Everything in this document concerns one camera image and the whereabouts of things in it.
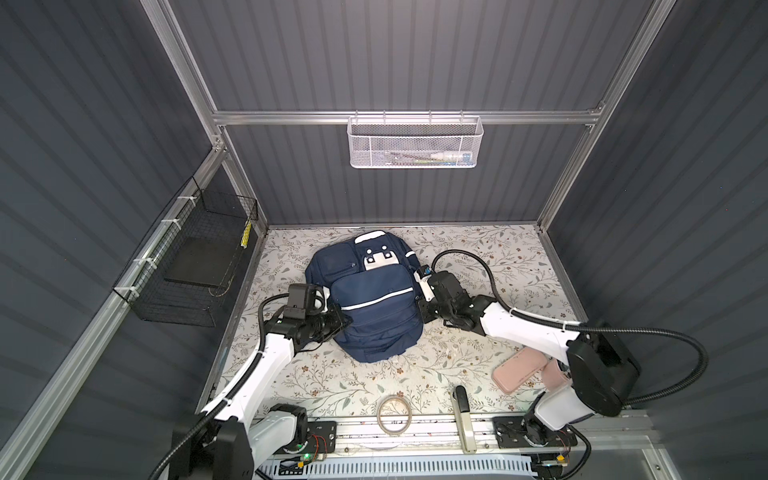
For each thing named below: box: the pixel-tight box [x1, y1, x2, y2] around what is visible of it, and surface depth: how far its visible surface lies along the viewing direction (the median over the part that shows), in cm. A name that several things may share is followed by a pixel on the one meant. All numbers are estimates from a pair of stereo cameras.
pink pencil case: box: [493, 347, 548, 393], surface depth 84 cm
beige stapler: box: [452, 385, 477, 454], surface depth 75 cm
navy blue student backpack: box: [305, 231, 424, 363], surface depth 87 cm
